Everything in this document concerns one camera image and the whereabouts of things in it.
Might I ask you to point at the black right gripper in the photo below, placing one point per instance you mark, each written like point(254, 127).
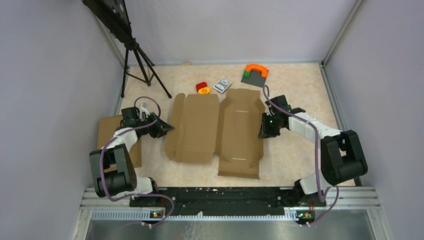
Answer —
point(265, 132)

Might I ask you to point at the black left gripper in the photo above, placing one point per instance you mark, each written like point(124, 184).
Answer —
point(161, 129)

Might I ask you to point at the large cardboard box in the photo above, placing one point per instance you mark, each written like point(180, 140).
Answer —
point(205, 126)

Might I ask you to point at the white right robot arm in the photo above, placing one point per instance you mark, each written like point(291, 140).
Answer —
point(339, 155)

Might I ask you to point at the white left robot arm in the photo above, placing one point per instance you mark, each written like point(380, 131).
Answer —
point(111, 166)

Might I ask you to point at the blue playing card box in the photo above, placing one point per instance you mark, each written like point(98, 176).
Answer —
point(222, 85)

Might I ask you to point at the orange arch toy block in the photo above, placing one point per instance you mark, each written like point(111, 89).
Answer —
point(259, 68)

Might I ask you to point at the green small toy brick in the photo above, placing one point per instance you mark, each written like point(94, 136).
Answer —
point(246, 73)

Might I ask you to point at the yellow oval toy block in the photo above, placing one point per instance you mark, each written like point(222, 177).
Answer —
point(204, 90)

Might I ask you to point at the red oval plastic block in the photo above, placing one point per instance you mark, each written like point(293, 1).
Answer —
point(201, 85)

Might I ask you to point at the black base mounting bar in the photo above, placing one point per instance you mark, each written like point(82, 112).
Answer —
point(228, 201)

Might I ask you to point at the black tripod stand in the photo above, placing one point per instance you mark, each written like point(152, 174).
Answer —
point(114, 15)

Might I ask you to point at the grey lego base plate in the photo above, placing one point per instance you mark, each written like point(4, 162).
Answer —
point(254, 79)

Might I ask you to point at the aluminium front rail frame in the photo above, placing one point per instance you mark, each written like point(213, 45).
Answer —
point(351, 213)

